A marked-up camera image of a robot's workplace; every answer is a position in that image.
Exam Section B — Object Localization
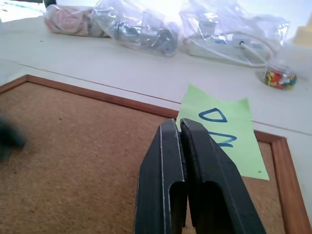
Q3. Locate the green paper note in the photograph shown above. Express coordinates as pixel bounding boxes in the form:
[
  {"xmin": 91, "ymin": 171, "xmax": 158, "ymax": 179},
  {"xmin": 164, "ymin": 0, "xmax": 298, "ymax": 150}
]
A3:
[{"xmin": 175, "ymin": 83, "xmax": 270, "ymax": 181}]

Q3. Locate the clear bag with dark parts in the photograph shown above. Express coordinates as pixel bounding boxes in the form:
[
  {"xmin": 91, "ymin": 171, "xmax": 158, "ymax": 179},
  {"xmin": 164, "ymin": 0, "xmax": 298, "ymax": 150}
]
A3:
[{"xmin": 92, "ymin": 0, "xmax": 180, "ymax": 58}]

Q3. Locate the pale yellow object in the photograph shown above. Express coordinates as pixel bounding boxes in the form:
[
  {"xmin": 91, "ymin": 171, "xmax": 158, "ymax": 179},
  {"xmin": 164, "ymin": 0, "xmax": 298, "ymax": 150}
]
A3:
[{"xmin": 292, "ymin": 18, "xmax": 312, "ymax": 48}]

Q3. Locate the clear bag with white power strip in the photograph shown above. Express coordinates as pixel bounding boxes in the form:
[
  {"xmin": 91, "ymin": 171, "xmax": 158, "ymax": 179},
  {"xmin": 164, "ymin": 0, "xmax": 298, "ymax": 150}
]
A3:
[{"xmin": 179, "ymin": 2, "xmax": 290, "ymax": 68}]

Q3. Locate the blurred dark object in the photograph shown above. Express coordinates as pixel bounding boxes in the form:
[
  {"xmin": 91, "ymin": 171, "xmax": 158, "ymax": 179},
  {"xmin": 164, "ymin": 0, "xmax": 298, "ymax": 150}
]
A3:
[{"xmin": 0, "ymin": 114, "xmax": 27, "ymax": 161}]

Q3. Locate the clear bag with pink items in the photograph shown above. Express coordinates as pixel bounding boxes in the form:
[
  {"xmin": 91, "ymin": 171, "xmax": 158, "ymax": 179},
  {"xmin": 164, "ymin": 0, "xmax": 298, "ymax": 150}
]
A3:
[{"xmin": 43, "ymin": 4, "xmax": 110, "ymax": 39}]

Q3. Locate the clear jar of coloured pushpins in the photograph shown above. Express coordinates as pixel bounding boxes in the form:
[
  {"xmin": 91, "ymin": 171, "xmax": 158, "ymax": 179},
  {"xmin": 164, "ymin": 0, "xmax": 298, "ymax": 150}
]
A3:
[{"xmin": 261, "ymin": 60, "xmax": 297, "ymax": 90}]

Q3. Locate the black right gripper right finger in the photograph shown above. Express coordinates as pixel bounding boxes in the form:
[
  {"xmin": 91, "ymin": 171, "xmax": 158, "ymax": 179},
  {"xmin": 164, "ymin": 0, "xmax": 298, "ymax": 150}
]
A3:
[{"xmin": 179, "ymin": 118, "xmax": 266, "ymax": 234}]

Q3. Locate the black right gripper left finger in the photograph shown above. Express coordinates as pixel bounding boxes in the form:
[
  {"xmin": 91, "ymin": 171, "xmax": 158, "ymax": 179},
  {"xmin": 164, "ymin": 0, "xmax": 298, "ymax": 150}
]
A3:
[{"xmin": 133, "ymin": 118, "xmax": 188, "ymax": 234}]

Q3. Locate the cork board with wooden frame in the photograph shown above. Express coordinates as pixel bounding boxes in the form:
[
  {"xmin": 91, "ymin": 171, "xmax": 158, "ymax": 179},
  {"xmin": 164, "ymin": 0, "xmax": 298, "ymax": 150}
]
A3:
[{"xmin": 0, "ymin": 74, "xmax": 312, "ymax": 234}]

